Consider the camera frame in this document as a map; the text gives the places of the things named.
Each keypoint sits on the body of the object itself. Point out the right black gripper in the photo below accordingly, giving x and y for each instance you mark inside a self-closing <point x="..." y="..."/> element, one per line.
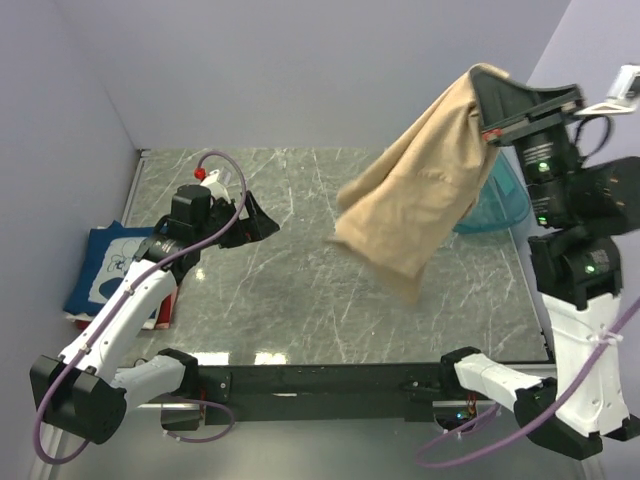
<point x="533" y="120"/>

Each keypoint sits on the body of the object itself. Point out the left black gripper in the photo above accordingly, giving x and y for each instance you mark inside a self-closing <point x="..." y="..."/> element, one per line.
<point x="239" y="228"/>

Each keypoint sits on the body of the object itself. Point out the beige t shirt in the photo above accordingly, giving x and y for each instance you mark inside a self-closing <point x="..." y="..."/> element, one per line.
<point x="402" y="207"/>

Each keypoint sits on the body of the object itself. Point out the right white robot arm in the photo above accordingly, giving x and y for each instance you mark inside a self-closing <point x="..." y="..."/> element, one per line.
<point x="577" y="264"/>

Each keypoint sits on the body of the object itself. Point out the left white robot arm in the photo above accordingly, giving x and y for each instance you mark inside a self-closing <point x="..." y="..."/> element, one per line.
<point x="82" y="391"/>

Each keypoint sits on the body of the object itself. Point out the teal plastic bin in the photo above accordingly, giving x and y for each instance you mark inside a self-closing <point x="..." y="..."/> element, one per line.
<point x="502" y="203"/>

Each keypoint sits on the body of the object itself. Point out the red folded t shirt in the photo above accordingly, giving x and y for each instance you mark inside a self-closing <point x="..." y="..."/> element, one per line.
<point x="160" y="319"/>

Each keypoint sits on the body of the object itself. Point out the blue folded printed t shirt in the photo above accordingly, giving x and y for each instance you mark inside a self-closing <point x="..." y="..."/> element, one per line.
<point x="108" y="255"/>

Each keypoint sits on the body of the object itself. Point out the black base beam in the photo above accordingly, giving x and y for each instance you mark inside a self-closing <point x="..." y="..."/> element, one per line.
<point x="326" y="392"/>

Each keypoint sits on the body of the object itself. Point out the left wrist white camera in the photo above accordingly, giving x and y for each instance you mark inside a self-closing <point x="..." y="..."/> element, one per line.
<point x="216" y="181"/>

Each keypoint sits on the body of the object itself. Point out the wrist white camera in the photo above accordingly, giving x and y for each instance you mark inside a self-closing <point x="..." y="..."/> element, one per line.
<point x="216" y="181"/>
<point x="622" y="97"/>

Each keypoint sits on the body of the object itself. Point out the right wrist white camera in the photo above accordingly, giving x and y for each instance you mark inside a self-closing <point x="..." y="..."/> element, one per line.
<point x="622" y="97"/>

